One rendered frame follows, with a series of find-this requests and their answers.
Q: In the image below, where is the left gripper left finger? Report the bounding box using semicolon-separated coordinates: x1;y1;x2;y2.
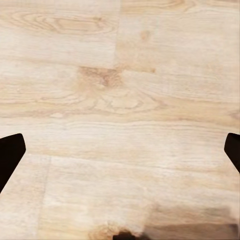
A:
0;133;26;193

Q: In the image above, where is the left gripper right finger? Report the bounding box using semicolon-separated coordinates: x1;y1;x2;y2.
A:
224;133;240;173

